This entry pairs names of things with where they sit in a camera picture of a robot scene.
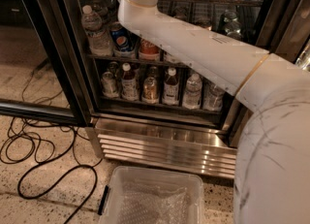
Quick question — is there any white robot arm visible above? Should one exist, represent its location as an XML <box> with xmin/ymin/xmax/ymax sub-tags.
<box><xmin>118</xmin><ymin>0</ymin><xmax>310</xmax><ymax>224</ymax></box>

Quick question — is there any gold can bottom shelf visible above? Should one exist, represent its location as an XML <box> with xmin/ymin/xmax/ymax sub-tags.
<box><xmin>142</xmin><ymin>77</ymin><xmax>159</xmax><ymax>104</ymax></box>

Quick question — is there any stainless steel glass-door fridge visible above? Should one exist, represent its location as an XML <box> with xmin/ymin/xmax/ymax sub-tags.
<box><xmin>27</xmin><ymin>0</ymin><xmax>310</xmax><ymax>180</ymax></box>

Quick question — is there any water bottle bottom shelf left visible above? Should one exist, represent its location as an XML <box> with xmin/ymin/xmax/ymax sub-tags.
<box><xmin>182</xmin><ymin>73</ymin><xmax>202</xmax><ymax>110</ymax></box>

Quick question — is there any silver can bottom shelf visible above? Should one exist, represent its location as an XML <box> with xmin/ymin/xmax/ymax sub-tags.
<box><xmin>101</xmin><ymin>72</ymin><xmax>118</xmax><ymax>98</ymax></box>

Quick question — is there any front red coke can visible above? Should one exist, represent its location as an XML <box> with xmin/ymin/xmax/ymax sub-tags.
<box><xmin>139</xmin><ymin>39</ymin><xmax>160</xmax><ymax>61</ymax></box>

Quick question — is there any water bottle bottom shelf right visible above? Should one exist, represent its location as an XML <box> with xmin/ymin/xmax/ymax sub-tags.
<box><xmin>202</xmin><ymin>81</ymin><xmax>225</xmax><ymax>112</ymax></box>

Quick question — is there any front blue pepsi can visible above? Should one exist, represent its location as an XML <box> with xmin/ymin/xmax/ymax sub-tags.
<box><xmin>109</xmin><ymin>21</ymin><xmax>134</xmax><ymax>52</ymax></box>

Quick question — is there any clear water bottle middle shelf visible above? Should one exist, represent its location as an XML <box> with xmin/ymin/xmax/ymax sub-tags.
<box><xmin>81</xmin><ymin>5</ymin><xmax>112</xmax><ymax>56</ymax></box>

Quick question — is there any open fridge door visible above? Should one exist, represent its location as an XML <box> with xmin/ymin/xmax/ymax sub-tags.
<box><xmin>0</xmin><ymin>0</ymin><xmax>90</xmax><ymax>126</ymax></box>

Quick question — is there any brown tea bottle white cap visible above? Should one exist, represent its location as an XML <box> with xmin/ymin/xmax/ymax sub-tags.
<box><xmin>162</xmin><ymin>67</ymin><xmax>179</xmax><ymax>106</ymax></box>

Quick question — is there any red-label juice bottle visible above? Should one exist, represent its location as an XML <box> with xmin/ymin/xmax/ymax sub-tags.
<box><xmin>121</xmin><ymin>63</ymin><xmax>139</xmax><ymax>101</ymax></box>

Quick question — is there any clear plastic storage bin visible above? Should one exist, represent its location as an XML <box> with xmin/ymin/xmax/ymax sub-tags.
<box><xmin>98</xmin><ymin>166</ymin><xmax>204</xmax><ymax>224</ymax></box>

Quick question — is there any bubble wrap sheet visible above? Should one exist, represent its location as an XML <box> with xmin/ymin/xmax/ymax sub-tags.
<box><xmin>117</xmin><ymin>183</ymin><xmax>189</xmax><ymax>224</ymax></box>

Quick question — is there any black cable on floor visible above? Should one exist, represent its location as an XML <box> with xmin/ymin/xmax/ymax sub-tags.
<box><xmin>0</xmin><ymin>57</ymin><xmax>103</xmax><ymax>224</ymax></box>

